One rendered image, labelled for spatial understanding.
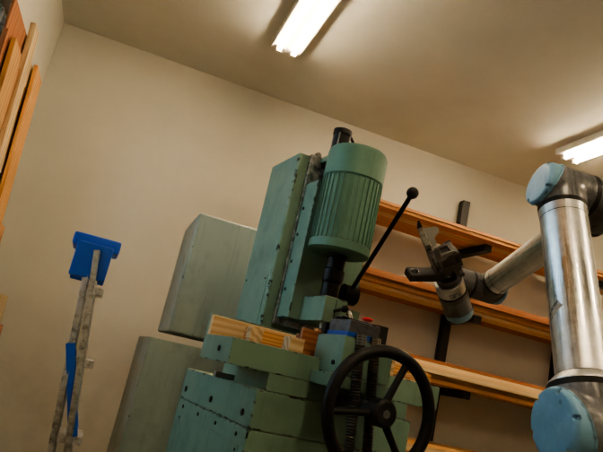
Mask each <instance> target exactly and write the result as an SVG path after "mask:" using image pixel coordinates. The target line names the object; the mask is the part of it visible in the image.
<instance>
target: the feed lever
mask: <svg viewBox="0 0 603 452"><path fill-rule="evenodd" d="M406 195H407V198H406V200H405V202H404V203H403V204H402V206H401V207H400V209H399V210H398V213H397V214H396V216H395V217H394V219H393V221H392V222H391V224H390V225H389V227H388V228H387V230H386V231H385V233H384V235H383V236H382V238H381V239H380V242H379V243H378V245H377V246H376V248H375V249H374V250H373V252H372V253H371V256H370V257H369V260H368V261H367V262H366V263H365V265H364V267H363V269H362V270H361V272H360V273H359V274H358V276H357V277H356V279H355V281H354V283H353V284H352V285H348V284H345V283H344V284H342V285H341V286H340V291H339V295H338V298H339V299H340V300H345V301H347V305H349V306H354V305H355V304H357V302H358V300H359V299H360V290H359V288H357V287H356V286H357V285H358V283H359V281H361V279H362V278H363V275H364V274H365V272H366V271H367V269H368V268H369V266H370V264H371V262H372V261H373V259H374V258H375V257H376V255H377V254H378V252H379V251H380V248H381V247H382V245H383V244H384V242H385V240H386V239H387V237H388V236H389V234H390V233H391V231H392V230H393V228H394V227H395V225H396V223H397V222H398V220H399V218H400V217H401V215H402V213H403V212H404V211H405V210H406V207H407V206H408V204H409V203H410V201H411V200H412V199H416V198H417V197H418V195H419V191H418V189H417V188H416V187H410V188H409V189H408V190H407V191H406Z"/></svg>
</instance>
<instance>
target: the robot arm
mask: <svg viewBox="0 0 603 452"><path fill-rule="evenodd" d="M526 199H527V201H528V203H530V204H531V205H535V206H536V207H537V215H538V218H539V222H540V232H539V233H538V234H537V235H536V236H535V237H533V238H532V239H530V240H529V241H528V242H526V243H525V244H524V245H522V246H521V247H520V248H518V249H517V250H515V251H514V252H513V253H511V254H510V255H509V256H507V257H506V258H504V260H503V261H501V262H500V263H499V264H497V265H496V266H494V267H493V268H492V269H489V270H488V271H486V272H485V273H484V274H481V273H477V272H474V271H470V270H467V269H464V268H461V266H462V265H463V263H462V260H461V256H460V253H459V251H458V250H457V249H456V247H454V246H453V245H452V243H451V242H450V239H449V240H447V241H445V242H443V244H442V245H440V246H438V247H437V248H434V250H432V248H433V247H435V246H436V240H435V236H436V235H437V234H438V233H439V229H438V227H436V226H434V227H429V228H423V227H422V225H421V223H420V221H417V226H416V228H417V230H418V233H419V236H420V239H421V241H422V243H423V245H424V249H425V251H426V255H427V257H428V259H429V261H430V263H431V267H407V268H406V270H405V272H404V274H405V275H406V277H407V279H408V280H409V281H410V282H434V283H433V284H434V287H435V290H436V292H437V294H438V297H439V300H440V303H441V306H442V309H443V312H444V316H445V317H446V318H447V320H448V321H450V322H451V323H454V324H460V323H464V322H466V321H468V320H469V319H470V318H472V316H473V313H474V310H473V306H472V304H471V301H470V299H474V300H480V301H483V302H485V303H488V304H494V305H498V304H501V303H502V302H503V301H504V300H505V299H506V297H507V294H508V290H509V289H510V288H512V287H513V286H514V285H516V284H517V283H519V282H521V281H522V280H524V279H525V278H527V277H528V276H530V275H531V274H533V273H535V272H536V271H537V270H538V269H540V268H541V267H544V269H545V278H546V296H547V306H548V316H549V325H550V335H551V344H552V354H553V363H554V373H555V375H554V376H553V377H552V378H551V379H550V380H549V381H548V382H547V383H546V389H545V390H543V391H542V392H541V393H540V394H539V395H538V398H539V399H538V400H536V401H535V403H534V405H533V408H532V413H531V429H532V430H533V435H532V436H533V439H534V442H535V444H536V446H537V449H538V450H539V452H603V311H602V305H601V298H600V293H599V281H598V276H597V269H596V263H595V257H594V251H593V245H592V238H596V237H598V236H600V235H602V234H603V178H600V177H598V176H594V175H591V174H589V173H586V172H583V171H579V170H576V169H572V168H569V167H566V166H564V165H563V164H557V163H554V162H548V163H545V164H543V165H542V166H540V167H539V168H538V169H537V170H536V172H535V173H534V174H533V176H532V178H531V179H530V181H529V184H528V187H527V191H526ZM429 241H430V242H429ZM430 243H431V245H430Z"/></svg>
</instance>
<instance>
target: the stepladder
mask: <svg viewBox="0 0 603 452"><path fill-rule="evenodd" d="M73 247H74V248H75V252H74V257H73V260H72V263H71V265H70V268H69V271H68V273H69V274H70V278H72V279H75V280H79V281H81V286H80V289H79V295H78V300H77V304H76V309H75V313H74V321H73V325H72V330H71V334H70V339H69V343H66V361H65V366H64V370H63V375H62V379H61V384H60V388H59V393H58V398H57V406H56V410H55V415H54V420H53V424H52V429H51V432H50V437H49V442H48V450H47V452H56V450H57V443H58V442H59V443H65V446H64V452H72V450H73V445H76V446H81V445H82V442H83V430H78V429H77V428H78V408H79V402H80V395H81V389H82V383H83V372H84V368H86V369H92V367H93V364H94V360H92V359H87V358H86V353H87V347H88V341H89V335H90V329H91V322H92V312H93V305H94V299H95V297H96V298H100V299H101V298H102V296H103V293H104V291H105V289H102V288H98V287H97V285H100V286H102V285H103V284H104V281H105V278H106V274H107V272H108V269H109V263H110V260H111V258H113V259H117V257H118V254H119V251H120V248H121V243H120V242H117V241H114V240H110V239H104V238H101V237H98V236H94V235H91V234H88V233H84V232H80V231H76V232H75V233H74V237H73ZM86 296H87V298H86ZM85 301H86V304H85ZM84 305H85V311H84V316H83V310H84ZM82 318H83V327H82V333H81V340H80V345H79V352H78V356H76V346H77V342H78V337H79V333H80V328H81V323H82ZM66 396H67V427H61V423H62V419H63V414H64V409H65V404H66Z"/></svg>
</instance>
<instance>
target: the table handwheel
mask: <svg viewBox="0 0 603 452"><path fill-rule="evenodd" d="M374 358H388V359H392V360H394V361H397V362H399V363H400V364H402V366H401V368H400V370H399V371H398V374H397V375H396V377H395V379H394V381H393V383H392V384H391V386H390V388H389V390H388V392H387V394H386V395H385V396H384V398H383V399H382V398H378V397H373V398H371V399H370V400H369V401H366V400H362V399H360V400H359V401H360V403H359V408H353V407H348V406H349V405H350V404H349V403H350V402H349V400H350V396H347V395H338V391H339V389H340V387H341V386H342V384H343V382H344V380H345V378H346V377H347V376H348V374H349V373H350V372H351V371H352V370H353V369H354V368H355V367H357V366H358V365H359V364H361V363H363V362H364V361H367V360H370V359H374ZM408 370H409V372H410V373H411V374H412V375H413V377H414V379H415V381H416V383H417V385H418V387H419V390H420V393H421V397H422V404H423V417H422V423H421V427H420V430H419V433H418V436H417V438H416V440H415V443H414V445H413V446H412V447H411V449H410V450H409V451H408V452H424V451H425V450H426V448H427V446H428V444H429V441H430V439H431V436H432V433H433V425H434V419H435V403H434V397H433V390H432V386H431V384H430V381H429V379H428V377H427V375H426V374H425V372H424V370H423V368H422V367H421V365H420V364H419V363H418V362H417V361H416V360H415V359H414V358H413V357H412V356H411V355H409V354H408V353H407V352H404V351H403V350H401V349H398V348H397V347H394V346H390V345H385V344H376V345H370V346H366V347H364V348H362V349H359V350H357V351H355V352H353V353H352V354H350V355H349V356H348V357H346V358H345V359H344V360H343V361H342V362H341V363H340V364H339V365H338V366H337V368H336V369H335V371H334V372H333V374H332V376H331V377H330V379H329V381H328V384H327V386H326V389H325V392H324V395H323V398H322V403H321V410H320V424H321V431H322V436H323V439H324V442H325V445H326V447H327V450H328V452H344V450H343V449H342V448H341V446H340V444H339V442H338V439H337V436H336V430H335V424H334V415H356V416H362V417H364V418H365V420H366V421H367V422H368V423H369V424H370V425H373V426H376V427H379V428H382V430H383V432H384V434H385V437H386V439H387V441H388V443H389V447H390V450H391V452H399V450H398V447H397V444H396V441H395V440H394V437H393V434H392V431H391V428H390V426H392V425H393V423H394V422H395V420H396V418H397V409H396V406H395V405H394V404H393V403H392V402H391V400H392V398H393V396H394V394H395V393H396V391H397V390H398V387H399V385H400V383H401V381H402V379H403V378H404V376H405V375H406V373H407V371H408Z"/></svg>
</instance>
